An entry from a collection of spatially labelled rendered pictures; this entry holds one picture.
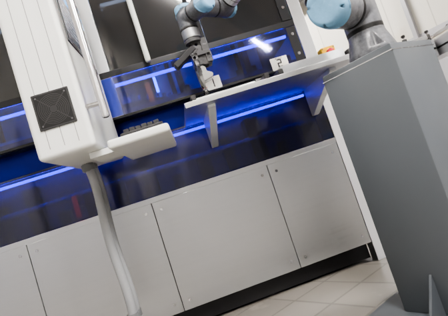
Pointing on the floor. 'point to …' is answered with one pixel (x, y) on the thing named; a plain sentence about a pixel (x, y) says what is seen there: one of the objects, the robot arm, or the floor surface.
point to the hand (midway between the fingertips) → (203, 87)
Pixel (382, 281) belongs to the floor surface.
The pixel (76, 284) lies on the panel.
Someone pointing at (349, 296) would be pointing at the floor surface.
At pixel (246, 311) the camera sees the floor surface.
